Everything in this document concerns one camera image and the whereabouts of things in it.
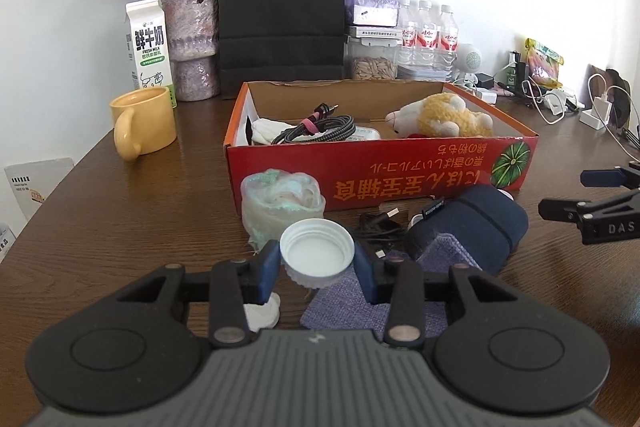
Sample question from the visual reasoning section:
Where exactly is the white milk carton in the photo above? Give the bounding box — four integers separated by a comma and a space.
124, 0, 178, 108

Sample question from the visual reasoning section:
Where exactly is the yellow plush toy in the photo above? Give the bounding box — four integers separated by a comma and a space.
385, 93, 495, 138

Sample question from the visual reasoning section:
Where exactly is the dark blue zip case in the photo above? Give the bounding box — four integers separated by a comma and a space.
407, 185, 529, 278

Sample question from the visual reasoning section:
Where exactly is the small green bottle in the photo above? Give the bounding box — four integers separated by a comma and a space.
505, 51, 523, 90

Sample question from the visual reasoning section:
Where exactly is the yellow ceramic mug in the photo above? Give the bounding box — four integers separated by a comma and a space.
109, 87, 178, 161

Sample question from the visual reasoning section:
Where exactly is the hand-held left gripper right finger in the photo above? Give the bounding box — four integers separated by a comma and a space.
353, 241, 516, 348

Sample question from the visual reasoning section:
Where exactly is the purple tissue pack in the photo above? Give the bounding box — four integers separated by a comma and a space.
344, 0, 399, 28

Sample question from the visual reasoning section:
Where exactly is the red cardboard box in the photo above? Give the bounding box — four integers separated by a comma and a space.
223, 79, 540, 215

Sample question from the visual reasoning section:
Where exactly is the translucent plastic bag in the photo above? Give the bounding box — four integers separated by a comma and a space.
241, 169, 327, 253

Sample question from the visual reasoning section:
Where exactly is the flat white labelled box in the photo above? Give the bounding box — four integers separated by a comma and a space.
345, 25, 401, 38

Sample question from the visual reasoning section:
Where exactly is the white charger block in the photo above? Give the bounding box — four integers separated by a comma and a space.
580, 94, 615, 130

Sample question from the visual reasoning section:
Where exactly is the white charger with cables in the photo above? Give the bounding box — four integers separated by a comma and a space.
587, 64, 632, 128

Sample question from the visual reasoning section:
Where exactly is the yellow snack packet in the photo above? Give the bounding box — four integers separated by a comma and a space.
525, 38, 565, 88

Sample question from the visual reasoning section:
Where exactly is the thin black USB cable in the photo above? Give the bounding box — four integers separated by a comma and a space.
359, 204, 408, 260

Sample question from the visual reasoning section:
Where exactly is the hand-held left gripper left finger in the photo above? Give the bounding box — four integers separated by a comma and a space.
117, 239, 282, 348

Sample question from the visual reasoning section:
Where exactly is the black paper bag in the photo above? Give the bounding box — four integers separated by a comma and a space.
219, 0, 347, 100

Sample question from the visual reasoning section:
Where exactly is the white printed card box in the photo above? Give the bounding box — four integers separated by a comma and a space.
4, 158, 76, 220

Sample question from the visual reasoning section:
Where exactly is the purple burlap pouch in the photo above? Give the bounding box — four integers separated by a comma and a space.
300, 232, 483, 343

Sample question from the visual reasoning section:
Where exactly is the large white bottle cap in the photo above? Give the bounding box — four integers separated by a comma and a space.
279, 218, 356, 290

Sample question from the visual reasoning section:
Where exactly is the flat white lid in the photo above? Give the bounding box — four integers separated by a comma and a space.
243, 292, 281, 334

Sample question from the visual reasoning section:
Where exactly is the white plastic packet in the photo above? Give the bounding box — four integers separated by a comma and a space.
347, 125, 382, 141

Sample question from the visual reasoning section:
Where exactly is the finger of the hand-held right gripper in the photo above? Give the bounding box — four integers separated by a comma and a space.
580, 166, 640, 188
538, 191, 640, 223

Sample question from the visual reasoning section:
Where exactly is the clear container of seeds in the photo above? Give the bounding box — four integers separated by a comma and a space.
347, 36, 401, 81

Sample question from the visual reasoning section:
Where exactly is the white cloth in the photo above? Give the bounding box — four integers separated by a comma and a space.
251, 118, 288, 146

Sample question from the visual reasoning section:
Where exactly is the braided black charging cable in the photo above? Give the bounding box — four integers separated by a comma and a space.
271, 103, 357, 145

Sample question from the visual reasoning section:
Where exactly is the white round device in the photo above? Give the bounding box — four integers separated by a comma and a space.
456, 43, 483, 72

